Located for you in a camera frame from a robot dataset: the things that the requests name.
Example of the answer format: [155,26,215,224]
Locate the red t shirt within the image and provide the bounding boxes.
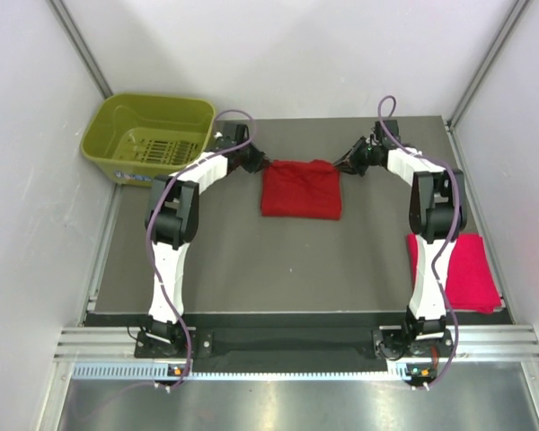
[261,160,342,220]

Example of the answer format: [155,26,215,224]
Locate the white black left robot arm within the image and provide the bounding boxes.
[135,122,268,359]

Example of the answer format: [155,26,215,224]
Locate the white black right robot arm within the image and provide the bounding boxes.
[334,119,466,361]

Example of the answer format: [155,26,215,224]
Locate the olive green plastic basket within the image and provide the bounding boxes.
[81,93,216,187]

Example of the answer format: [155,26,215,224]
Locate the folded pink t shirt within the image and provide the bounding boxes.
[406,233,501,319]

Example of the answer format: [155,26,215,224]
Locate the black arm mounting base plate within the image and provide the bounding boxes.
[84,312,453,372]

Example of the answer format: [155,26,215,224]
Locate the aluminium frame rail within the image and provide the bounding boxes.
[54,325,539,362]

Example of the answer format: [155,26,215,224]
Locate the slotted grey cable duct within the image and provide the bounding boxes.
[72,362,429,383]

